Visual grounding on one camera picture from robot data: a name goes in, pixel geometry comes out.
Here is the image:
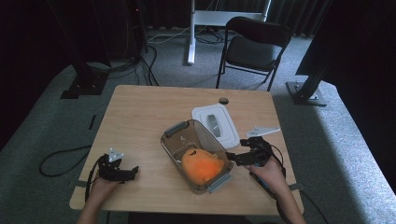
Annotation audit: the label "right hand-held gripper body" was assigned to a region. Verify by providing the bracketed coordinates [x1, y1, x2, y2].
[239, 125, 281, 168]

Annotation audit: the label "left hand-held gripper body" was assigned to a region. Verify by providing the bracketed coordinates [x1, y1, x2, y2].
[97, 147, 127, 182]

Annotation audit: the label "white box lid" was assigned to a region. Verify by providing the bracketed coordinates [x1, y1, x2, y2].
[191, 103, 241, 150]

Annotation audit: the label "orange plush mango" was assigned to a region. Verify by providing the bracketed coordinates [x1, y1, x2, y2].
[180, 147, 225, 187]

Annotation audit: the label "transparent brown storage box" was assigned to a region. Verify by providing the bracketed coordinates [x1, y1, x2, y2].
[160, 119, 234, 196]

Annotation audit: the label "person's left hand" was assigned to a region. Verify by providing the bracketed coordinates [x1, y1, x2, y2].
[88, 178, 121, 208]

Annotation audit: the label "person's right hand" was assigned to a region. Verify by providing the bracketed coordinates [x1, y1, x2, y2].
[247, 156, 287, 196]

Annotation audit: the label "black metal stand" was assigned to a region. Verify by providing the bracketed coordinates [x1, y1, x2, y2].
[46, 0, 110, 100]
[285, 59, 332, 107]

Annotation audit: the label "black folding chair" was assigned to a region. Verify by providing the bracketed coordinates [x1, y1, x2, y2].
[215, 16, 293, 92]

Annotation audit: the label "dark equipment rack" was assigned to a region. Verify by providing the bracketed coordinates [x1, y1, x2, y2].
[90, 0, 149, 63]

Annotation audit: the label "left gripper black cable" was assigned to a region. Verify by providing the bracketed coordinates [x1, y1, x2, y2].
[84, 154, 105, 203]

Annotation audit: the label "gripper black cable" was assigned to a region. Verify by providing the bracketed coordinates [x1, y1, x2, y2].
[84, 154, 105, 203]
[266, 143, 292, 224]

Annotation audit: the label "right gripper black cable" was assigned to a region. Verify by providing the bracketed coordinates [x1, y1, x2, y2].
[266, 143, 292, 224]

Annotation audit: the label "black floor cable loop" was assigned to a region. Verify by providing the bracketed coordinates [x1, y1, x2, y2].
[38, 145, 93, 178]

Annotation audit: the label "black cable under tape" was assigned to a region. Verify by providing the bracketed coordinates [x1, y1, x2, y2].
[299, 189, 330, 224]

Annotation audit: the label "black floor cable bundle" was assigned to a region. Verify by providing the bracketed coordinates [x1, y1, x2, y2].
[87, 45, 161, 87]

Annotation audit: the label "black cables under desk frame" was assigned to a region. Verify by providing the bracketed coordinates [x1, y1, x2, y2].
[194, 27, 226, 45]

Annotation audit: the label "white floor cable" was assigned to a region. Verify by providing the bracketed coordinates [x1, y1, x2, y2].
[147, 25, 191, 45]

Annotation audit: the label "white desk frame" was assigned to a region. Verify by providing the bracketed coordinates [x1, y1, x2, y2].
[186, 0, 272, 65]

